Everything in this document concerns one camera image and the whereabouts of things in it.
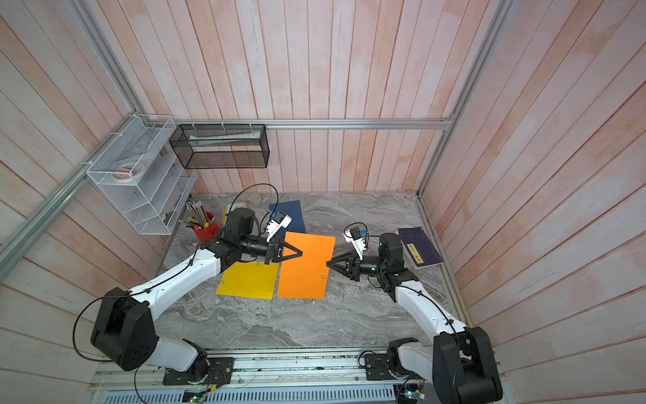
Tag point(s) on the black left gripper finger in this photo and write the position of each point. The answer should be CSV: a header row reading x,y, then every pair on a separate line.
x,y
287,257
289,249

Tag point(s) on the blue paper document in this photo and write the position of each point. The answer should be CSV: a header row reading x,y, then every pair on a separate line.
x,y
293,209

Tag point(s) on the red metal pencil cup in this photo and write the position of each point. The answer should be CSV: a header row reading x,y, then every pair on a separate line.
x,y
205,234

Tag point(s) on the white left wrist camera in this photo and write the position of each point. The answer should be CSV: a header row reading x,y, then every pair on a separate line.
x,y
277,226

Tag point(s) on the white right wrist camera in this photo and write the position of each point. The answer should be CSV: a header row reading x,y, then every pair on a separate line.
x,y
358,238

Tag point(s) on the black wire mesh basket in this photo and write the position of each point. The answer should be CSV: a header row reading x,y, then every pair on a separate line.
x,y
217,146

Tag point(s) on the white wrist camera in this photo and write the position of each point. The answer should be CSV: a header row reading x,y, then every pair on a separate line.
x,y
358,238
277,226

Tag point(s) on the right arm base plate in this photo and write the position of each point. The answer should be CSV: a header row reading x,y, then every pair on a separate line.
x,y
403,358

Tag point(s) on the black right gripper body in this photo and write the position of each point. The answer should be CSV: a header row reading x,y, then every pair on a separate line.
x,y
357,268

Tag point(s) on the orange paper document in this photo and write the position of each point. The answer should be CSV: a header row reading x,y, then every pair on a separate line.
x,y
306,277

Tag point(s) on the yellow paper document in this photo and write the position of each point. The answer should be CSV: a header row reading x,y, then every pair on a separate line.
x,y
249,280

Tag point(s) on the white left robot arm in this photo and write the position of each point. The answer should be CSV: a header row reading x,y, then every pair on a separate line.
x,y
124,330

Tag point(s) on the aluminium front rail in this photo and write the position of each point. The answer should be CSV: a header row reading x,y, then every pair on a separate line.
x,y
253,368

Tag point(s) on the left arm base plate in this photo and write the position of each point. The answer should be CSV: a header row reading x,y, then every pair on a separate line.
x,y
207,370

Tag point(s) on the dark purple book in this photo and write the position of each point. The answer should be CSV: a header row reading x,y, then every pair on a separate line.
x,y
419,246

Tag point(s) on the tape roll in shelf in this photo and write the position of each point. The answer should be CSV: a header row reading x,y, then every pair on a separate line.
x,y
128,172

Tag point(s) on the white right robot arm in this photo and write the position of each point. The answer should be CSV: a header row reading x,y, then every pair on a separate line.
x,y
459,363

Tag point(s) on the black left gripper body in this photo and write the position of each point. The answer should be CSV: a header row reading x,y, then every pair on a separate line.
x,y
271,252

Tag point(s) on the yellow desk clock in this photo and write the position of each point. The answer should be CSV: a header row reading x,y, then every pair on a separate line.
x,y
231,207

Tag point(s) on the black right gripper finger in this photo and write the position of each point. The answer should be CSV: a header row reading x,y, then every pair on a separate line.
x,y
341,268
340,260

